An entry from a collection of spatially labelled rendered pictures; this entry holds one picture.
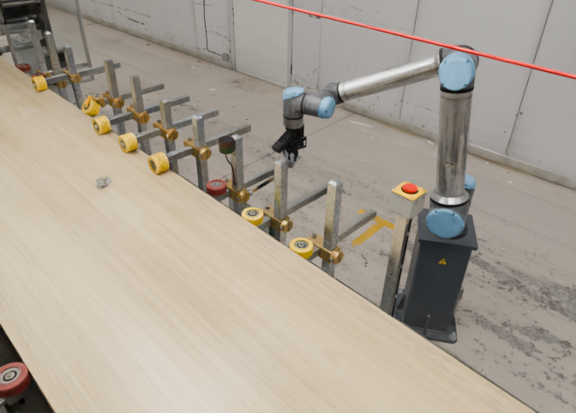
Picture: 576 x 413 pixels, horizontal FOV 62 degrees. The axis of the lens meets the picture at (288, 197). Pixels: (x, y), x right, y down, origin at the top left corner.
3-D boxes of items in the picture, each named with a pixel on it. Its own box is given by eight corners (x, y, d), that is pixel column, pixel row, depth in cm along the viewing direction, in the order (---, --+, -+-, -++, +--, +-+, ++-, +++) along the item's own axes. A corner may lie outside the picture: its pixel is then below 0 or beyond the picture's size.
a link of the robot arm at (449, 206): (468, 222, 205) (485, 44, 167) (462, 245, 191) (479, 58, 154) (432, 217, 211) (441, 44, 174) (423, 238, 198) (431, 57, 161)
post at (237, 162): (241, 230, 210) (236, 132, 184) (246, 234, 208) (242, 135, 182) (234, 234, 208) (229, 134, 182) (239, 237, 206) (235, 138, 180)
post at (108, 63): (125, 142, 266) (109, 56, 239) (128, 144, 264) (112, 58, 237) (119, 144, 263) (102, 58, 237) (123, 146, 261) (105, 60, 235)
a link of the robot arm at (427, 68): (478, 33, 177) (321, 81, 214) (474, 42, 167) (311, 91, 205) (485, 63, 181) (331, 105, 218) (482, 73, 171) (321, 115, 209)
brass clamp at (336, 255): (315, 242, 176) (316, 231, 173) (344, 260, 168) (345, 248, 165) (304, 249, 172) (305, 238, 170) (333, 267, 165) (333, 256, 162)
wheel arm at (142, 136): (214, 113, 243) (214, 106, 241) (219, 116, 241) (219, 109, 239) (125, 143, 213) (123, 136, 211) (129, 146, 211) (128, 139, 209)
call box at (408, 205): (402, 202, 140) (405, 180, 135) (423, 212, 135) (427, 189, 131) (387, 212, 135) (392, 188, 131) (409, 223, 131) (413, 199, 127)
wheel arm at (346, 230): (369, 215, 191) (370, 206, 188) (375, 218, 189) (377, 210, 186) (292, 266, 165) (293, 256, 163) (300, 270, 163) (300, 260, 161)
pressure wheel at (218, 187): (219, 199, 202) (218, 176, 195) (231, 206, 197) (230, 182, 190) (204, 206, 197) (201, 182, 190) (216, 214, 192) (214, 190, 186)
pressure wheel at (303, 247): (288, 261, 169) (289, 236, 163) (310, 260, 170) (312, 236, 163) (289, 277, 162) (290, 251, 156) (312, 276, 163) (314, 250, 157)
